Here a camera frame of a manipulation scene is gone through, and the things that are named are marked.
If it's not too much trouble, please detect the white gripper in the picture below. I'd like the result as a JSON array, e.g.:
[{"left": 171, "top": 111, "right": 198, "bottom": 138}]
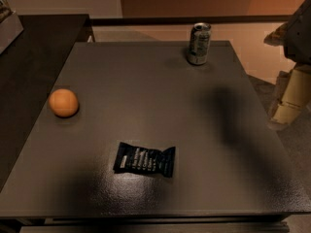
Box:
[{"left": 267, "top": 63, "right": 311, "bottom": 131}]

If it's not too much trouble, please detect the dark blue rxbar wrapper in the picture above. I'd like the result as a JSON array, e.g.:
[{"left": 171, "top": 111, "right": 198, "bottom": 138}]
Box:
[{"left": 113, "top": 143, "right": 176, "bottom": 178}]

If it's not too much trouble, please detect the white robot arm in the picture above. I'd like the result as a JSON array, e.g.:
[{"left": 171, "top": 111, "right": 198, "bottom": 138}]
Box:
[{"left": 263, "top": 0, "right": 311, "bottom": 130}]

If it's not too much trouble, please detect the silver green 7up can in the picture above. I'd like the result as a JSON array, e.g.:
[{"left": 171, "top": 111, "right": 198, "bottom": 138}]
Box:
[{"left": 188, "top": 22, "right": 211, "bottom": 65}]

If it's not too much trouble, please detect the orange fruit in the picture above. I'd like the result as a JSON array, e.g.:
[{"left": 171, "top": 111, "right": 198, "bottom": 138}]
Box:
[{"left": 49, "top": 89, "right": 79, "bottom": 117}]

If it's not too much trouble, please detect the grey box on side table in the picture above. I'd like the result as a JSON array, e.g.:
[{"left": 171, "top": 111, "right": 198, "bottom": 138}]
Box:
[{"left": 0, "top": 0, "right": 23, "bottom": 54}]

